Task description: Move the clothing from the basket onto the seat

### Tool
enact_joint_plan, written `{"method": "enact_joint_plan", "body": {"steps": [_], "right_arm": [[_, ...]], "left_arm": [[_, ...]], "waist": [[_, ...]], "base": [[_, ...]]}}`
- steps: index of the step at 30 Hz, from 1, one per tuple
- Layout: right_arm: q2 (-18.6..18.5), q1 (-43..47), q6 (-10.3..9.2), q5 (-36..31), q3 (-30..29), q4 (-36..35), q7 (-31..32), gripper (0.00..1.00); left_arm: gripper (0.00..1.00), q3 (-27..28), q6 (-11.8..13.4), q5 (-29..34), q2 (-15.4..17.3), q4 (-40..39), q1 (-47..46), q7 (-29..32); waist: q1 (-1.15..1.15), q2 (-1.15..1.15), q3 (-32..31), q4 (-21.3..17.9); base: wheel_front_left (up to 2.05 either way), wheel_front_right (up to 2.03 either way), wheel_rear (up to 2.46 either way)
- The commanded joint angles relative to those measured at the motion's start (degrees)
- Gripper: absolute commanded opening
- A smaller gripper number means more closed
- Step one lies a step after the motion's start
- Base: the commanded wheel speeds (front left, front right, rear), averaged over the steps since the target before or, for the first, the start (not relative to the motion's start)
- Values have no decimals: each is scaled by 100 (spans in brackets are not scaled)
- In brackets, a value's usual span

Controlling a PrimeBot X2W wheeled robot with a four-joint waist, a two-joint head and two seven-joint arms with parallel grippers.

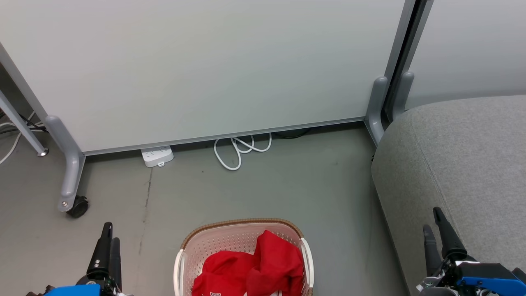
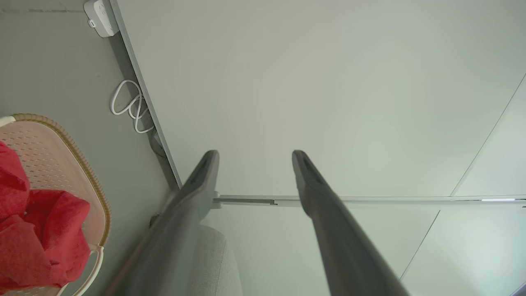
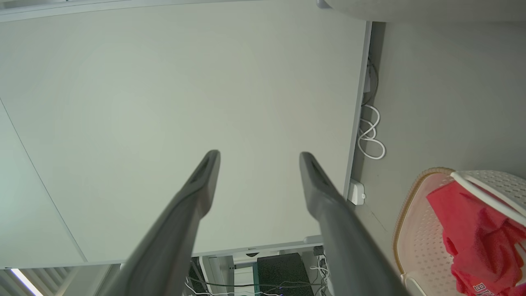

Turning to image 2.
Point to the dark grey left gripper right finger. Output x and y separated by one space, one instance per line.
341 238

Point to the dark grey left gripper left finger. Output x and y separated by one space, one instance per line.
172 230

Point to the red cloth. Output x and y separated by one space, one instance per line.
41 238

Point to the grey upholstered seat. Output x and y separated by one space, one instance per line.
213 263

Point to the cream perforated laundry basket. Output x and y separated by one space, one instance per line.
49 164

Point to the white power strip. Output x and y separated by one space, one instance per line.
102 16

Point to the grey partition post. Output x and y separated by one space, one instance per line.
370 200

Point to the grey partition base rail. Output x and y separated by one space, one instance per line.
144 91

